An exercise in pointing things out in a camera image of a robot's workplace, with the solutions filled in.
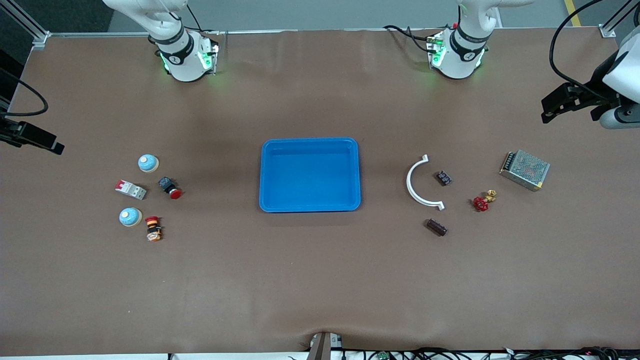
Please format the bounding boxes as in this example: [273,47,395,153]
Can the aluminium frame profile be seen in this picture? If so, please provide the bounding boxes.
[599,0,640,39]
[0,0,52,50]

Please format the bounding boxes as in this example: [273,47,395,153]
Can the blue bell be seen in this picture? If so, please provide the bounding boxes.
[118,207,143,228]
[137,153,160,174]

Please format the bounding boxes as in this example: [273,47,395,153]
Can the black right base cables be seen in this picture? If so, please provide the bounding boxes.
[185,2,222,36]

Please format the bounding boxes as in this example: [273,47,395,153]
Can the white red circuit breaker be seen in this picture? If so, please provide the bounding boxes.
[114,179,148,201]

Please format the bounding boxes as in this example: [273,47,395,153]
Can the silver table edge rail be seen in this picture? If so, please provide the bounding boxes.
[47,28,461,38]

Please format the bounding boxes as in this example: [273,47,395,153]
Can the red yellow orange push button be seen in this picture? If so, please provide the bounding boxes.
[144,215,163,243]

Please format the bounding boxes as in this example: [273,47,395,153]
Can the black left base cables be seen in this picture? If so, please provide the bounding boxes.
[383,24,442,55]

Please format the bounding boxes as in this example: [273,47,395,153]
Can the red handle brass valve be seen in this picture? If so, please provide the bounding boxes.
[473,189,498,213]

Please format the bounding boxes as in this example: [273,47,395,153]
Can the metal mesh power supply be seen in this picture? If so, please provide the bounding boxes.
[499,149,551,192]

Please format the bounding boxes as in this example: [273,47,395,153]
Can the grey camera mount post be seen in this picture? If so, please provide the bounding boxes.
[306,331,344,360]

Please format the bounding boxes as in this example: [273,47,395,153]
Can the red mushroom button black body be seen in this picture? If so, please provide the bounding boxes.
[158,176,183,200]

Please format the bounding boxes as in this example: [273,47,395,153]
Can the black base cables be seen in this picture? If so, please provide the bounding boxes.
[185,2,222,36]
[383,24,442,55]

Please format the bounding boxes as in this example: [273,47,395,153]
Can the white curved plastic clamp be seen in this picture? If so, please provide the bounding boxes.
[406,154,446,212]

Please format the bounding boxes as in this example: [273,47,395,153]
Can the blue plastic tray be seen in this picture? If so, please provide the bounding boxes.
[258,137,362,214]

